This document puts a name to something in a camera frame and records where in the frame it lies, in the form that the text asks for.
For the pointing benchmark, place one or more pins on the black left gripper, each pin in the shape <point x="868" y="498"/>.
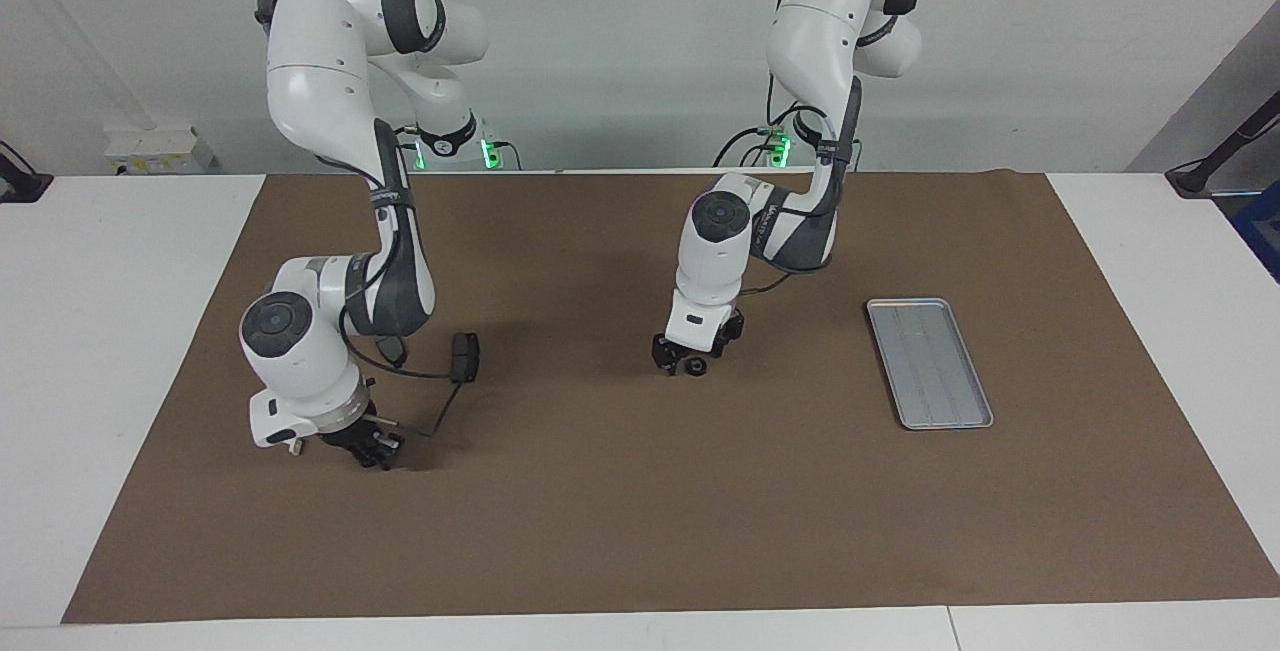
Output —
<point x="730" y="331"/>

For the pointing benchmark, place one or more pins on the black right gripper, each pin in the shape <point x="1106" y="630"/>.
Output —
<point x="365" y="436"/>

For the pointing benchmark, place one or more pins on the large black bearing gear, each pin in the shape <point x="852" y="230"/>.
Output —
<point x="697" y="366"/>

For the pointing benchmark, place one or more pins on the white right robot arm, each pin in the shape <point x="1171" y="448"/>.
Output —
<point x="300" y="351"/>

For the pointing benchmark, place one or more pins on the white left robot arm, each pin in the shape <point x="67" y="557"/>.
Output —
<point x="715" y="261"/>

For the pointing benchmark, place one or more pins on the silver metal tray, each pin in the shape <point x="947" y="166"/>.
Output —
<point x="930" y="366"/>

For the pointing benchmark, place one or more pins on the long dark brake pad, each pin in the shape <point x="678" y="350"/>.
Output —
<point x="396" y="353"/>

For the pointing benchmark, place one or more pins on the short dark brake pad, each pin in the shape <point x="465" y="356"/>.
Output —
<point x="465" y="358"/>

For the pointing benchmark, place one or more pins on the brown table mat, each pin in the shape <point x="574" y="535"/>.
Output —
<point x="640" y="491"/>

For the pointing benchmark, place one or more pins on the white power socket box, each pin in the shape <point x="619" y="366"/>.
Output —
<point x="155" y="149"/>

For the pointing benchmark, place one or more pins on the black table clamp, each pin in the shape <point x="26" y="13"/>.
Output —
<point x="20" y="186"/>

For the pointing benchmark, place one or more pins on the blue box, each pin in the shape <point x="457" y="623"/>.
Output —
<point x="1262" y="231"/>

